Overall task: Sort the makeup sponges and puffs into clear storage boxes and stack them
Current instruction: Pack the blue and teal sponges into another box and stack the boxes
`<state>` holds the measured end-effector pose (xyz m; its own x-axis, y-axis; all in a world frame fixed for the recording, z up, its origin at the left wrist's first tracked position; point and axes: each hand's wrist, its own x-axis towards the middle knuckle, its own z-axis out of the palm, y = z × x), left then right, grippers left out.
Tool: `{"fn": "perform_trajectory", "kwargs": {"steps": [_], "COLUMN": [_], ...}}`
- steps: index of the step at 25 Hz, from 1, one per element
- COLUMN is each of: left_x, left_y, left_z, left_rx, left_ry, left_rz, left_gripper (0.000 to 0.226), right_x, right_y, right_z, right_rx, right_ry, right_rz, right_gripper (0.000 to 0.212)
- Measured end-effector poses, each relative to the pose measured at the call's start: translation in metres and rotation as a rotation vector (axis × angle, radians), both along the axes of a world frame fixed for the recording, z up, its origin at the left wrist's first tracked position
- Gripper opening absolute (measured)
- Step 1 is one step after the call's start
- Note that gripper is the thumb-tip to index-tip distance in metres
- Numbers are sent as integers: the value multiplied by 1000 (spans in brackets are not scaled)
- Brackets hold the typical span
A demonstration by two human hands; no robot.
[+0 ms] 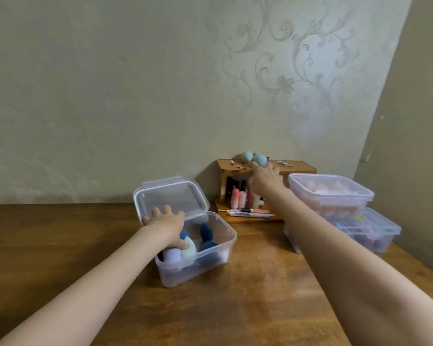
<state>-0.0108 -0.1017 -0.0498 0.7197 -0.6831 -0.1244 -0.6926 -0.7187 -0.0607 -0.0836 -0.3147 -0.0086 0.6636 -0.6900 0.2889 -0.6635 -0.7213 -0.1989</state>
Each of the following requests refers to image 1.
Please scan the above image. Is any grey green door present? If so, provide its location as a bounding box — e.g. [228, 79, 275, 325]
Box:
[353, 0, 433, 280]

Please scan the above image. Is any person's right forearm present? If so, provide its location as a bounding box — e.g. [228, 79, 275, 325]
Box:
[270, 187, 433, 346]

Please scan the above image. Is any person's left forearm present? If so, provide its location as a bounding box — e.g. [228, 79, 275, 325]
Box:
[0, 225, 174, 346]

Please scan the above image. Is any wooden two-tier cosmetic rack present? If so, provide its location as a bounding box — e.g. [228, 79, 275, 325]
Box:
[215, 159, 318, 224]

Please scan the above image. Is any person's left hand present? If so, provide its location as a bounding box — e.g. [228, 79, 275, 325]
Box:
[141, 205, 190, 251]

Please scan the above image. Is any row of lipsticks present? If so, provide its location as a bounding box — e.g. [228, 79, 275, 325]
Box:
[223, 176, 265, 210]

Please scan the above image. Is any clear square lidded container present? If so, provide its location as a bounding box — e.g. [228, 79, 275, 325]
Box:
[132, 175, 238, 289]
[288, 173, 375, 220]

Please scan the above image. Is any pink white cosmetic pencil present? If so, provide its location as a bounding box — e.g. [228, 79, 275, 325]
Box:
[218, 208, 271, 214]

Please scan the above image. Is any clear compartment organizer box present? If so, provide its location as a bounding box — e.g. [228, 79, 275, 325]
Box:
[283, 207, 402, 255]

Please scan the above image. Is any person's right hand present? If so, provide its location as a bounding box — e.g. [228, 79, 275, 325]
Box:
[248, 161, 288, 200]

